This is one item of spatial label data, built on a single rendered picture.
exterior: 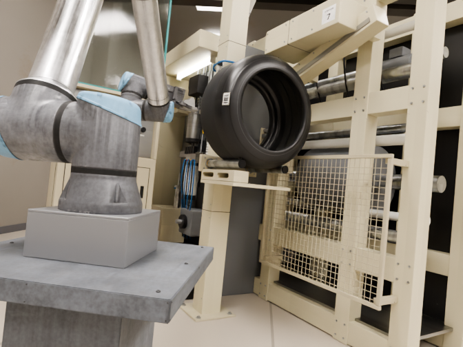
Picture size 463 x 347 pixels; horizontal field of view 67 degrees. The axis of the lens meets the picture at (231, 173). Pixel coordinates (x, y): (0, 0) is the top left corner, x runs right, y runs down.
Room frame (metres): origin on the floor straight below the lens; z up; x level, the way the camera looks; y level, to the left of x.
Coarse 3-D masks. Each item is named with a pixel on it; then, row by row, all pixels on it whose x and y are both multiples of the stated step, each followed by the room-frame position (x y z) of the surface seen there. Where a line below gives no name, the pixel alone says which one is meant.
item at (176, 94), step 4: (168, 88) 1.60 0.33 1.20; (172, 88) 1.61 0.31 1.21; (176, 88) 1.60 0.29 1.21; (180, 88) 1.61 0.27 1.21; (168, 92) 1.60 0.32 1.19; (172, 92) 1.61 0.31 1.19; (176, 92) 1.60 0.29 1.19; (180, 92) 1.61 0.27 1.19; (184, 92) 1.62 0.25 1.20; (172, 96) 1.60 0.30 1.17; (176, 96) 1.61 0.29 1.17; (180, 96) 1.62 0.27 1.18; (172, 100) 1.60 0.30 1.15; (176, 100) 1.60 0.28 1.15; (180, 100) 1.62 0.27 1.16; (176, 104) 1.60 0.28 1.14
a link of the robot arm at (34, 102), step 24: (72, 0) 0.94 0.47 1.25; (96, 0) 0.99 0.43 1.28; (48, 24) 0.93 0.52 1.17; (72, 24) 0.92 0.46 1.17; (48, 48) 0.87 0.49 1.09; (72, 48) 0.90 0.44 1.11; (48, 72) 0.85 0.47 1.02; (72, 72) 0.89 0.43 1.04; (0, 96) 0.82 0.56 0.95; (24, 96) 0.80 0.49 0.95; (48, 96) 0.81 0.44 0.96; (72, 96) 0.87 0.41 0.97; (0, 120) 0.78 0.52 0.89; (24, 120) 0.78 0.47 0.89; (48, 120) 0.78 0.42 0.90; (0, 144) 0.79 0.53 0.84; (24, 144) 0.79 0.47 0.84; (48, 144) 0.78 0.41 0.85
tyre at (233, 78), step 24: (240, 72) 1.68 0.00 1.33; (264, 72) 2.03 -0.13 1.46; (288, 72) 1.82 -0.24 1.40; (216, 96) 1.70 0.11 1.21; (240, 96) 1.67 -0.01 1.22; (264, 96) 2.12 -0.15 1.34; (288, 96) 2.07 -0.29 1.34; (216, 120) 1.71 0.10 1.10; (240, 120) 1.68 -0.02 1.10; (288, 120) 2.12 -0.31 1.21; (216, 144) 1.81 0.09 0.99; (240, 144) 1.71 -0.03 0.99; (264, 144) 2.12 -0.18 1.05; (288, 144) 2.05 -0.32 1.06; (264, 168) 1.85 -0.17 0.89
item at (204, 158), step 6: (204, 156) 2.02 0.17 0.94; (210, 156) 2.04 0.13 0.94; (216, 156) 2.06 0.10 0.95; (204, 162) 2.02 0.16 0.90; (198, 168) 2.03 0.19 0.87; (204, 168) 2.02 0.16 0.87; (210, 168) 2.04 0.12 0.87; (216, 168) 2.07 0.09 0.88; (222, 168) 2.09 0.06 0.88; (228, 168) 2.11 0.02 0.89; (234, 168) 2.13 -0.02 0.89; (252, 174) 2.20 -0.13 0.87
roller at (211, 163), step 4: (208, 160) 2.03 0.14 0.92; (212, 160) 1.98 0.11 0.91; (216, 160) 1.94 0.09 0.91; (220, 160) 1.90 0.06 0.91; (224, 160) 1.87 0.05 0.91; (228, 160) 1.83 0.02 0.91; (232, 160) 1.80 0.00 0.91; (236, 160) 1.76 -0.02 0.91; (240, 160) 1.74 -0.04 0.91; (244, 160) 1.75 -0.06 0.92; (208, 164) 2.01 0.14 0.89; (212, 164) 1.97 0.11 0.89; (216, 164) 1.93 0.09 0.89; (220, 164) 1.89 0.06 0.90; (224, 164) 1.86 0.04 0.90; (228, 164) 1.82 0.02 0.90; (232, 164) 1.79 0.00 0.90; (236, 164) 1.75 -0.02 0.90; (240, 164) 1.74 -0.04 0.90; (244, 164) 1.75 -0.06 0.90; (240, 168) 1.76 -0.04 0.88
